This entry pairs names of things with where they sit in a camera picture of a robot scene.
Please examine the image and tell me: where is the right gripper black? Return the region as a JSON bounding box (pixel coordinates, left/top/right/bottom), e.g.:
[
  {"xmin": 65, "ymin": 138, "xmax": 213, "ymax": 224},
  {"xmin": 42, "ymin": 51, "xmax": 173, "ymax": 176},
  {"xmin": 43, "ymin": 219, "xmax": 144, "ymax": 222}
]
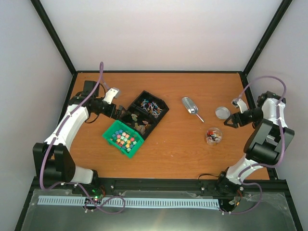
[{"xmin": 223, "ymin": 107, "xmax": 263, "ymax": 128}]

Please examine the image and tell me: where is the metal jar lid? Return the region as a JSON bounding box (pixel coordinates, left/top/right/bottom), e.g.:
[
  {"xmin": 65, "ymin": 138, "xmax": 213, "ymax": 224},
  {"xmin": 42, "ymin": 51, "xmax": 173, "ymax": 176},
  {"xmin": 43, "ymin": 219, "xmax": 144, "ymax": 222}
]
[{"xmin": 215, "ymin": 106, "xmax": 231, "ymax": 119}]

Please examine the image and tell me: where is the green plastic bin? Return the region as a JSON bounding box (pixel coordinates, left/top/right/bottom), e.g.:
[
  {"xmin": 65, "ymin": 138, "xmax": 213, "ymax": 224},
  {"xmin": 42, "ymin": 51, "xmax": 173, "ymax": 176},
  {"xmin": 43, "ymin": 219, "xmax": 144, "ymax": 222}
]
[{"xmin": 102, "ymin": 120, "xmax": 144, "ymax": 158}]

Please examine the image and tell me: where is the clear plastic jar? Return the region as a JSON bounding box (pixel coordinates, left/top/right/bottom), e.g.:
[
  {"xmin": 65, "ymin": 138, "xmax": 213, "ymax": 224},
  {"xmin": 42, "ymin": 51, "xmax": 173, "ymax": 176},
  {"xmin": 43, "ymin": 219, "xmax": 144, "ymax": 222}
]
[{"xmin": 205, "ymin": 128, "xmax": 222, "ymax": 146}]

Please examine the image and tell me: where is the black popsicle candy bin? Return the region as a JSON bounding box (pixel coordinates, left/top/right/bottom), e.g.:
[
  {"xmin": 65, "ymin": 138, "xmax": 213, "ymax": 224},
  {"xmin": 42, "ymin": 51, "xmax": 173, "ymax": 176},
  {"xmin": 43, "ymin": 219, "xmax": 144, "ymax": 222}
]
[{"xmin": 119, "ymin": 108, "xmax": 158, "ymax": 140}]

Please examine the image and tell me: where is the black lollipop bin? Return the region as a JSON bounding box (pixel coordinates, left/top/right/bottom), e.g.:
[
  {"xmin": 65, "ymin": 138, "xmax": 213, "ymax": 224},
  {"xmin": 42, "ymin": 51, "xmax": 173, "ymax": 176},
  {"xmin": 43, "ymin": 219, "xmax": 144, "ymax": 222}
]
[{"xmin": 130, "ymin": 90, "xmax": 169, "ymax": 122}]

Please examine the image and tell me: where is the metal scoop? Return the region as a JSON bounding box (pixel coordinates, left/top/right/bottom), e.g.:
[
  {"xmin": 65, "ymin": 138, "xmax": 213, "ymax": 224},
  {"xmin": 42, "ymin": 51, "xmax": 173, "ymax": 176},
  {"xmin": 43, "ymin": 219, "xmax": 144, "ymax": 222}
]
[{"xmin": 181, "ymin": 97, "xmax": 205, "ymax": 123}]

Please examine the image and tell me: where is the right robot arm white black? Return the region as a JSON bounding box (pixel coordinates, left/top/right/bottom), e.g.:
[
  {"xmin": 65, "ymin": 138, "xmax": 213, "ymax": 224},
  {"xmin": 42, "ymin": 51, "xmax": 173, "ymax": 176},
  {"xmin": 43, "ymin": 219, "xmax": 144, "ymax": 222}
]
[{"xmin": 216, "ymin": 91, "xmax": 295, "ymax": 195}]

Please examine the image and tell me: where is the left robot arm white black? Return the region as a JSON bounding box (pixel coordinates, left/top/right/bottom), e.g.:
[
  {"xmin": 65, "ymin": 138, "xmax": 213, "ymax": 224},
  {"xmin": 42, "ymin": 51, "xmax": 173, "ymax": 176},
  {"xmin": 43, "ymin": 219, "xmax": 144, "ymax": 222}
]
[{"xmin": 33, "ymin": 81, "xmax": 123, "ymax": 194}]

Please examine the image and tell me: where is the black frame rail front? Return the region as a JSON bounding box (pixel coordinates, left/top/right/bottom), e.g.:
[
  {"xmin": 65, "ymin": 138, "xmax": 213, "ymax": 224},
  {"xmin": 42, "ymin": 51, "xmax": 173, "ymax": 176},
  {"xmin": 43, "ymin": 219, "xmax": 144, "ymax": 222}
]
[{"xmin": 31, "ymin": 177, "xmax": 222, "ymax": 194}]

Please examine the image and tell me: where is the light blue cable duct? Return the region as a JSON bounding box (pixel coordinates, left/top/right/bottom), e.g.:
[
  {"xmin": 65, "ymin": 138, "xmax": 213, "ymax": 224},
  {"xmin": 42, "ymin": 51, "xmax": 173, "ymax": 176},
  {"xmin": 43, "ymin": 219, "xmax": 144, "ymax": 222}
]
[{"xmin": 38, "ymin": 195, "xmax": 219, "ymax": 210}]

